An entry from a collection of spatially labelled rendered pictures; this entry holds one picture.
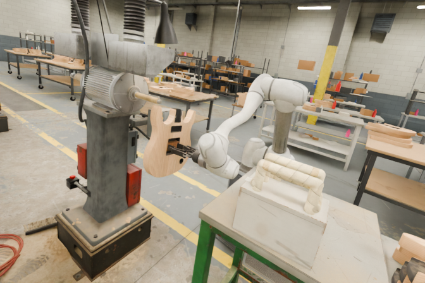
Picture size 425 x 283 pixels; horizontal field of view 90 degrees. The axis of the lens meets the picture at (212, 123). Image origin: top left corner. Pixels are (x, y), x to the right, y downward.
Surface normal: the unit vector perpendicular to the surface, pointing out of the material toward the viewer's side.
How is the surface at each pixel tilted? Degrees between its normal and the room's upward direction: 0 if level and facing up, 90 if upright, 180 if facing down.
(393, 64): 90
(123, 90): 88
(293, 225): 90
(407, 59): 90
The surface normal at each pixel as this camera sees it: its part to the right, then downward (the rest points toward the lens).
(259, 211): -0.51, 0.15
